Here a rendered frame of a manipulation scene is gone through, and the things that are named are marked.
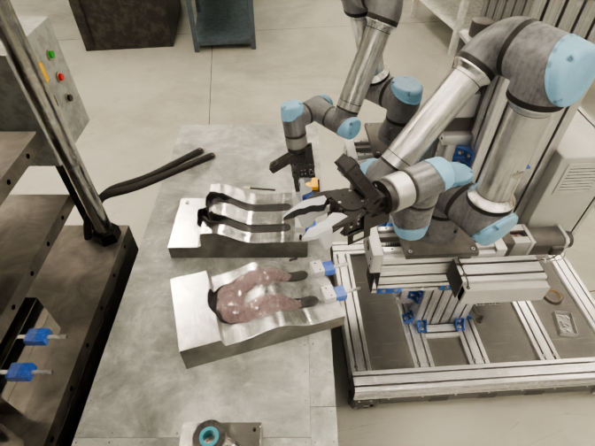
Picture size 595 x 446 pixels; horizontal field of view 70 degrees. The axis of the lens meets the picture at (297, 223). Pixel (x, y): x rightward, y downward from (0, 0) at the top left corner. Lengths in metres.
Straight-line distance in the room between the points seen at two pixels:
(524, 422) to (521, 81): 1.71
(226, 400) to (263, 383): 0.11
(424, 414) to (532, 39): 1.68
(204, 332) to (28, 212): 0.72
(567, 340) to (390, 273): 1.18
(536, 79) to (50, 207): 1.41
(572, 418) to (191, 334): 1.80
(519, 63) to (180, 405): 1.17
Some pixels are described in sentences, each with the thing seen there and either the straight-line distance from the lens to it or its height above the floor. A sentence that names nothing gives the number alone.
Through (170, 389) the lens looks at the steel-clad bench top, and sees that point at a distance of 1.35.
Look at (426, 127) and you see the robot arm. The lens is 1.00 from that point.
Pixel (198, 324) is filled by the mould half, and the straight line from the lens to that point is 1.30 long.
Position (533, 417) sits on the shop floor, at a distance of 2.38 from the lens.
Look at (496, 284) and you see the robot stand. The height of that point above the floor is 0.95.
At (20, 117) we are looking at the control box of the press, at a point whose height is 1.27.
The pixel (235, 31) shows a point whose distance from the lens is 5.25.
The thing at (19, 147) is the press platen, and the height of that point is 1.29.
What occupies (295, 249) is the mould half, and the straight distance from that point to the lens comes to 1.52.
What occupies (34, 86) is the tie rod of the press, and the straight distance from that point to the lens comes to 1.41.
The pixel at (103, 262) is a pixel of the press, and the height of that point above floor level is 0.79.
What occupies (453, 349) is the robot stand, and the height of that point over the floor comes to 0.21.
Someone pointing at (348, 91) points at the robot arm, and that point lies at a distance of 1.37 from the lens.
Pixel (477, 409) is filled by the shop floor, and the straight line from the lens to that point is 2.29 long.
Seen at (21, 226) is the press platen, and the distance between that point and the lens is 1.58.
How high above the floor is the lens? 2.00
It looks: 46 degrees down
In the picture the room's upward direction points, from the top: straight up
